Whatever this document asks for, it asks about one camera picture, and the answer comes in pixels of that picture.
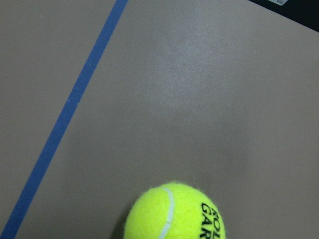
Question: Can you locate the yellow Roland Garros tennis ball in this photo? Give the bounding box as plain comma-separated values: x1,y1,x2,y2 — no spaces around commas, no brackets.
124,183,226,239

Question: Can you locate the black box with label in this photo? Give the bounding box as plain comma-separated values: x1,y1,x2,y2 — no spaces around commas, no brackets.
251,0,319,32

